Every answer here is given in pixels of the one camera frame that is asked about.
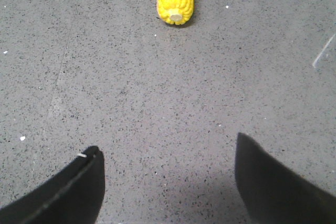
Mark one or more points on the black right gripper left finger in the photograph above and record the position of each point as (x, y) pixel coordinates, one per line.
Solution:
(74, 195)

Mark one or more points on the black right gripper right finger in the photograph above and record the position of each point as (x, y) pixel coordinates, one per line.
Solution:
(272, 193)

